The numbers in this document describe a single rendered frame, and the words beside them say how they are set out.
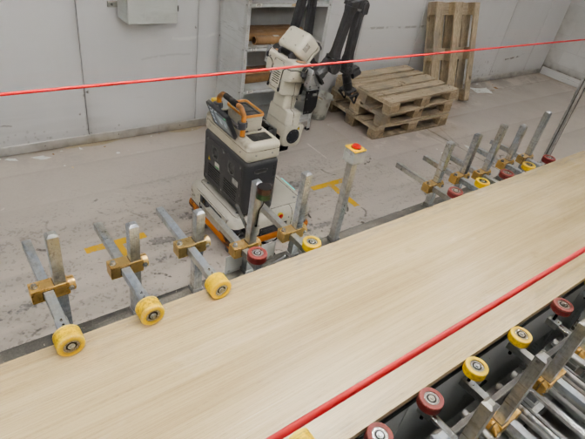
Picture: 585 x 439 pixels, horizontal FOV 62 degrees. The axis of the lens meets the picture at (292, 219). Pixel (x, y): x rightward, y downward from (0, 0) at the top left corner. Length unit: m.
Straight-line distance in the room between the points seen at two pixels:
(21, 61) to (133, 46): 0.85
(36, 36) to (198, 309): 2.91
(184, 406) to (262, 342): 0.33
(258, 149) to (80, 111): 1.95
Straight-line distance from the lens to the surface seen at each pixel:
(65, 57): 4.27
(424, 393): 1.65
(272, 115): 3.32
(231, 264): 2.11
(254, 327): 1.67
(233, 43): 4.48
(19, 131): 4.41
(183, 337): 1.63
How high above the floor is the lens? 2.15
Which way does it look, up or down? 35 degrees down
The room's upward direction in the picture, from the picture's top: 10 degrees clockwise
